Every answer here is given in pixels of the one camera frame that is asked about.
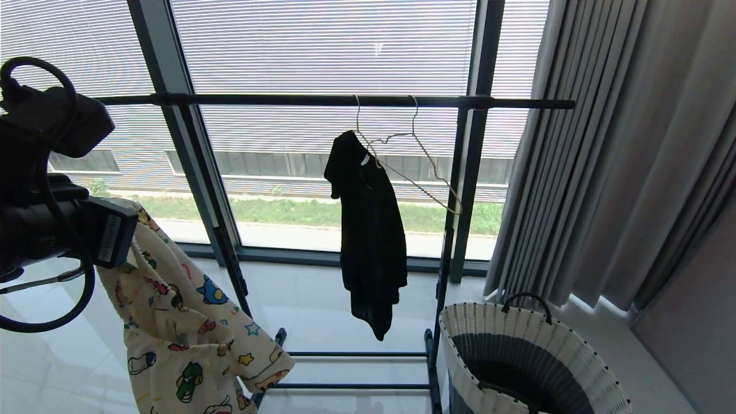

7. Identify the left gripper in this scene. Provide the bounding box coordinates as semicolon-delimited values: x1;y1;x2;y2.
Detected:
17;197;139;270

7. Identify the cream printed garment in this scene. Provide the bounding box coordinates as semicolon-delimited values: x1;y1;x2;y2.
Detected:
97;201;296;414

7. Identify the black garment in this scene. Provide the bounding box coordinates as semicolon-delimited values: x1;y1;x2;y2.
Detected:
324;131;409;342

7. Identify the pink clothes hanger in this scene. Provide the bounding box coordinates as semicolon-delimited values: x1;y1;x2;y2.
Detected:
352;95;385;170
368;95;463;216

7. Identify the black clothes rack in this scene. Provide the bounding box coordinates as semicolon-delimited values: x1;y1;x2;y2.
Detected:
95;92;576;414

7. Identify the white laundry basket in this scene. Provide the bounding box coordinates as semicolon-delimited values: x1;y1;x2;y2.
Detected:
439;292;633;414

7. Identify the window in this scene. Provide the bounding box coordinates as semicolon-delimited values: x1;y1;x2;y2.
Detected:
0;0;550;277

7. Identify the beige curtain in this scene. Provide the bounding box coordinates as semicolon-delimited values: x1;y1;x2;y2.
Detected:
483;0;736;311

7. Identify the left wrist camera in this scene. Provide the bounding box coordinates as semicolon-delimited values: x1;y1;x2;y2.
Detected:
0;86;116;199

